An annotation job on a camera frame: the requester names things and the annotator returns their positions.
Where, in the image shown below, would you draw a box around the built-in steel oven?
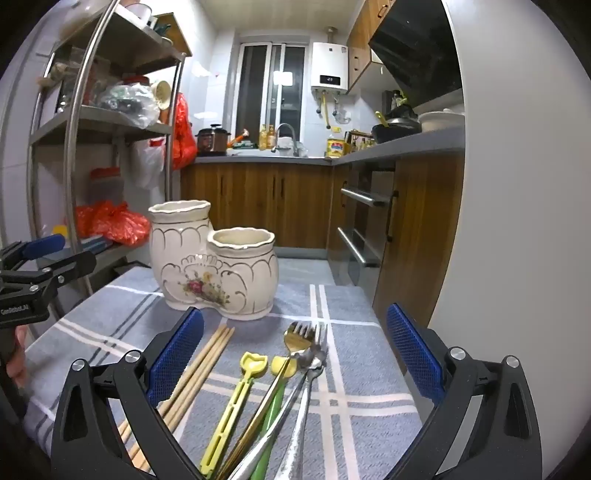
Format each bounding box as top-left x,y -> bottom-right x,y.
327,161 -> 399,297

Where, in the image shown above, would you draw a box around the silver metal spoon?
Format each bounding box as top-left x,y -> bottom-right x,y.
228,353 -> 325,480

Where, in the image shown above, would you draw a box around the clear plastic bag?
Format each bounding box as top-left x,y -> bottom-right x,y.
95,83 -> 161,128

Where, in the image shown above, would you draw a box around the grey plaid cloth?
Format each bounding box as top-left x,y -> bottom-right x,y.
22,265 -> 435,480

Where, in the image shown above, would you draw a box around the kitchen window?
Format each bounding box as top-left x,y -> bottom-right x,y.
235,41 -> 309,145

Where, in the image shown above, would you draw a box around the white water heater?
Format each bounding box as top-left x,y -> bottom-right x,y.
309,41 -> 349,96

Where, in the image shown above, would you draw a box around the cream floral ceramic utensil holder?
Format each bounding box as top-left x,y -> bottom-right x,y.
148,199 -> 280,320

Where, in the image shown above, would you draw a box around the grey kitchen countertop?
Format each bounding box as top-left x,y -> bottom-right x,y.
194,126 -> 466,167

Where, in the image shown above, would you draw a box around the white plastic bag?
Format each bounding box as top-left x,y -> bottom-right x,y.
130,137 -> 165,190

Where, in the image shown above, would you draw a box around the white cooking pot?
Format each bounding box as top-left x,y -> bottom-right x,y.
419,109 -> 466,134

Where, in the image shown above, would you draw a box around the wooden cabinet with black handle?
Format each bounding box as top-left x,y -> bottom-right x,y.
371,151 -> 465,354

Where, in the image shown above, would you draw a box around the hanging red plastic bag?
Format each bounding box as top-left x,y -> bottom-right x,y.
172,92 -> 198,170

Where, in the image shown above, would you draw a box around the red lidded plastic container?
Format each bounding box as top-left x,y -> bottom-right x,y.
89,167 -> 126,207

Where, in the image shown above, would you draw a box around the metal sink faucet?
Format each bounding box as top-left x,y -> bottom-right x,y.
271,123 -> 299,156

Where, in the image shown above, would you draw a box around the black range hood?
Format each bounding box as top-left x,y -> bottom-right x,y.
368,0 -> 464,109

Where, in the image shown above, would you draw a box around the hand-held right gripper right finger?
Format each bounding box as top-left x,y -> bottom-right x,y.
386,303 -> 544,480

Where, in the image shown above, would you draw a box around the gold metal fork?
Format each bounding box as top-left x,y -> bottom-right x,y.
216,322 -> 315,480

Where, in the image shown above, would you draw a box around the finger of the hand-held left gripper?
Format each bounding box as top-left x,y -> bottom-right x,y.
0,233 -> 66,274
36,252 -> 98,291

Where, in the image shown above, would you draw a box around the wooden base cabinets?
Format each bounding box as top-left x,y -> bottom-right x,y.
180,163 -> 334,251

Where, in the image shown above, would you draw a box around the crumpled red plastic bags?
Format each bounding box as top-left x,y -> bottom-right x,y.
75,200 -> 151,246

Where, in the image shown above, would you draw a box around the black wok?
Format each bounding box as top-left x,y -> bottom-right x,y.
371,115 -> 422,144

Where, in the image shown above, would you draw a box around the person's left hand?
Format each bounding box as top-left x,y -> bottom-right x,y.
4,325 -> 29,389

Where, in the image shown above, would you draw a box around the metal shelf rack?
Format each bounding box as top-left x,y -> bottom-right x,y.
27,0 -> 194,306

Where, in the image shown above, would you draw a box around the brown clay kettle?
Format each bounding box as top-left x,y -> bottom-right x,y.
196,123 -> 230,156

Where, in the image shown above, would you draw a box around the cream ceramic cup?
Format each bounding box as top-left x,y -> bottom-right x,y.
151,80 -> 172,110

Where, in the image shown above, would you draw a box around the wooden chopstick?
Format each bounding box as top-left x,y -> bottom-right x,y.
136,327 -> 236,472
121,325 -> 230,455
129,326 -> 233,464
117,325 -> 226,439

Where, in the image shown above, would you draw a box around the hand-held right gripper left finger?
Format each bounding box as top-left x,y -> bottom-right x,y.
50,306 -> 205,480

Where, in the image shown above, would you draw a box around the green handled yellow utensil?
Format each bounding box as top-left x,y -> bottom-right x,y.
249,355 -> 297,480

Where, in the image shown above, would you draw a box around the wooden wall cabinets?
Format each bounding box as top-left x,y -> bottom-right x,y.
345,0 -> 399,94

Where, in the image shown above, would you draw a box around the yellow plastic utensil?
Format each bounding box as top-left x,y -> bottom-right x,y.
200,352 -> 269,477

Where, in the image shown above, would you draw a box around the silver metal fork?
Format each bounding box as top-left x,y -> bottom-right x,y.
276,323 -> 329,480

